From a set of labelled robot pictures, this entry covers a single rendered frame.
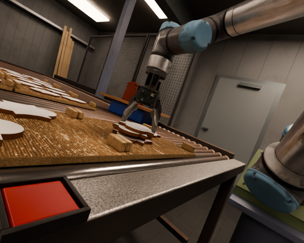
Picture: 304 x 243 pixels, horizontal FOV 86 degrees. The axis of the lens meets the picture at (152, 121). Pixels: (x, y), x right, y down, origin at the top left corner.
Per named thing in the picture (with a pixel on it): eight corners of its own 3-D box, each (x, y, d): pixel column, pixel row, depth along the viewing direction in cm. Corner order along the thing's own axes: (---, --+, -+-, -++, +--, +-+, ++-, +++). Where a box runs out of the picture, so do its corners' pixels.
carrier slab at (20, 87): (95, 110, 104) (97, 104, 104) (14, 91, 72) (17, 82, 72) (73, 98, 126) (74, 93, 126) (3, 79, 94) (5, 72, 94)
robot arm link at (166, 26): (172, 15, 47) (157, 22, 54) (159, 52, 48) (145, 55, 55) (190, 30, 51) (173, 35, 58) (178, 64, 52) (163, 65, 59)
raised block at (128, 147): (130, 152, 41) (133, 142, 41) (124, 152, 40) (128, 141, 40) (116, 142, 45) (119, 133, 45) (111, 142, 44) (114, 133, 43)
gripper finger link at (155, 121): (150, 137, 52) (146, 108, 52) (152, 134, 58) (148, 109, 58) (160, 136, 52) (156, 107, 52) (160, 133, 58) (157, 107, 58)
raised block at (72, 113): (76, 119, 56) (78, 111, 56) (71, 118, 54) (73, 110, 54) (69, 114, 60) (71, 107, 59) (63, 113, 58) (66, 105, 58)
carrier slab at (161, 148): (194, 157, 71) (196, 154, 71) (125, 160, 39) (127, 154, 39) (141, 129, 93) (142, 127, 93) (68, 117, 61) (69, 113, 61)
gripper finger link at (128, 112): (111, 118, 53) (131, 98, 52) (117, 117, 59) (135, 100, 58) (118, 125, 53) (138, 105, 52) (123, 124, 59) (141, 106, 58)
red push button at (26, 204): (77, 219, 18) (80, 208, 18) (7, 242, 14) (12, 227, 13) (58, 189, 22) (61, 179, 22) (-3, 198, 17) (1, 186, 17)
